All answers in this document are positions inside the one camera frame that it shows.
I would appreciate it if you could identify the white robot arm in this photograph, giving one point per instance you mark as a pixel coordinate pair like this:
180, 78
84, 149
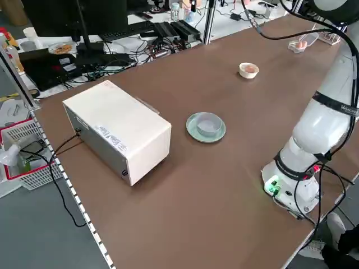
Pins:
317, 131

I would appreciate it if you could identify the labelled drink bottle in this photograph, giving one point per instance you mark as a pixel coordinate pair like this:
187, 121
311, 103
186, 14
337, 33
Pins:
175, 11

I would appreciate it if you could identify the plate of snacks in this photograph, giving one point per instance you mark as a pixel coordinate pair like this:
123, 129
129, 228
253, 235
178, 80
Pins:
61, 49

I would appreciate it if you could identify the clear plastic egg carton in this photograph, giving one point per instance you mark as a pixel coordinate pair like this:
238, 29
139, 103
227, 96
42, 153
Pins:
311, 40

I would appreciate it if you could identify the pale green saucer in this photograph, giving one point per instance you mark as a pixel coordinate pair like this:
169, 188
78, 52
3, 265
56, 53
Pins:
192, 129

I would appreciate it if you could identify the black monitor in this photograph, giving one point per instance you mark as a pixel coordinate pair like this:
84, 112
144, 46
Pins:
56, 16

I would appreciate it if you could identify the white basket with red rim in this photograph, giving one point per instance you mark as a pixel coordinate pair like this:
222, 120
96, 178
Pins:
36, 175

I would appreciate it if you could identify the white bag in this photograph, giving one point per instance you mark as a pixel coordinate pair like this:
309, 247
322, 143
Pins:
9, 155

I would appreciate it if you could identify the blue pen cup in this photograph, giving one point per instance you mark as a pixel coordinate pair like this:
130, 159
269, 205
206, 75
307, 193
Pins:
189, 16

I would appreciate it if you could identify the black monitor stand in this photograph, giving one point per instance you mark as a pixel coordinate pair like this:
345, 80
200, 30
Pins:
106, 59

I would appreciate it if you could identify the aluminium table edge rail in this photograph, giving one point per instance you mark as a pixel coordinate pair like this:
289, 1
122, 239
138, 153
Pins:
81, 210

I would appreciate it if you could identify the black keyboard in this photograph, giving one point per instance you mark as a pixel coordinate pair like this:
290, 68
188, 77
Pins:
126, 31

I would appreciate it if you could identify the person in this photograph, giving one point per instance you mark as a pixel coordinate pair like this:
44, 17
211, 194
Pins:
347, 243

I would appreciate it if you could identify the grey shallow dish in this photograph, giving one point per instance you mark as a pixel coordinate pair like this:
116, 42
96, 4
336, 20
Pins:
208, 127

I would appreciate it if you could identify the white paper cup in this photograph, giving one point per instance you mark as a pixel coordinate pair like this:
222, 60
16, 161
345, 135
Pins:
30, 35

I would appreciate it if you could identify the cream box appliance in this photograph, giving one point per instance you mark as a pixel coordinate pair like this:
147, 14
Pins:
112, 123

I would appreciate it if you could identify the white bowl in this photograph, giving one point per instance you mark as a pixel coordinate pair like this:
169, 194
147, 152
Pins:
248, 75

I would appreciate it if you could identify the clear plastic bottle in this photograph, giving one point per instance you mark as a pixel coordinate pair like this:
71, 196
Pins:
12, 56

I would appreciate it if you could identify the aluminium frame post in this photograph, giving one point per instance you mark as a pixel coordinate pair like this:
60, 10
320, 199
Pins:
209, 25

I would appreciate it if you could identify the black power adapter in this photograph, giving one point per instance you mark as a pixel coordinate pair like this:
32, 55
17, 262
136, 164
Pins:
252, 12
235, 16

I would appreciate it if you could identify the black power supply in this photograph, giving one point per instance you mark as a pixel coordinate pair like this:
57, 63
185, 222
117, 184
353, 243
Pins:
166, 31
186, 29

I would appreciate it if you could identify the brown egg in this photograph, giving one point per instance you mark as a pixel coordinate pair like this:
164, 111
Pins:
299, 44
304, 44
249, 68

